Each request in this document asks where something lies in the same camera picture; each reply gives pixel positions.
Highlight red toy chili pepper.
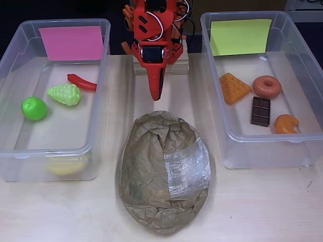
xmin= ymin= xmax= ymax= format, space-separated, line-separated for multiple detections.
xmin=67 ymin=73 xmax=97 ymax=92

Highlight orange toy waffle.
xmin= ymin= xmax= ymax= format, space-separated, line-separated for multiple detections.
xmin=219 ymin=72 xmax=252 ymax=105

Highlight pale green toy grapes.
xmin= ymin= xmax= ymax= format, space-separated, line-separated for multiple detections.
xmin=46 ymin=84 xmax=82 ymax=107

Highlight brown toy doughnut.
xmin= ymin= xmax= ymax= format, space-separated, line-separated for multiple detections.
xmin=252 ymin=75 xmax=282 ymax=99

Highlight brown toy chocolate bar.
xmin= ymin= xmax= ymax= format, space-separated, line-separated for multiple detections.
xmin=250 ymin=96 xmax=271 ymax=127

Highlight green toy apple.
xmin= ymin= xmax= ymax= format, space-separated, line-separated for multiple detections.
xmin=21 ymin=96 xmax=48 ymax=121

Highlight yellow toy banana bunch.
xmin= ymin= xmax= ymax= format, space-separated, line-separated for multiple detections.
xmin=45 ymin=156 xmax=89 ymax=176

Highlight orange toy croissant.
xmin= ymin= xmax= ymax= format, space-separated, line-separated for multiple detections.
xmin=274 ymin=114 xmax=300 ymax=135

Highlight pink paper label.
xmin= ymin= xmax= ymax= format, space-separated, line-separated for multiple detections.
xmin=38 ymin=25 xmax=104 ymax=61

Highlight yellow-green paper label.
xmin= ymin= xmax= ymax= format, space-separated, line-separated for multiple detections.
xmin=210 ymin=19 xmax=273 ymax=56

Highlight clear plastic bin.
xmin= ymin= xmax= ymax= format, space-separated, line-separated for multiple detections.
xmin=200 ymin=10 xmax=323 ymax=169
xmin=0 ymin=18 xmax=112 ymax=182

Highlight wooden base block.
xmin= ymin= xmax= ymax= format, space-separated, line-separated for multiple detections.
xmin=133 ymin=40 xmax=190 ymax=76

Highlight orange table clamp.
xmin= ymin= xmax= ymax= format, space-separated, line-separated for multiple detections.
xmin=173 ymin=20 xmax=188 ymax=44
xmin=120 ymin=5 xmax=137 ymax=55

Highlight crumpled brown paper bag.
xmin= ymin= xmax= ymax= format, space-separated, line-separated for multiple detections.
xmin=117 ymin=110 xmax=211 ymax=235

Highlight white wrist servo cable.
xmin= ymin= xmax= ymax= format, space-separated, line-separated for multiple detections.
xmin=145 ymin=10 xmax=175 ymax=41

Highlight black base cables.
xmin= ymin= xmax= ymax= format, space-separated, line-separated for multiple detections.
xmin=176 ymin=0 xmax=196 ymax=48

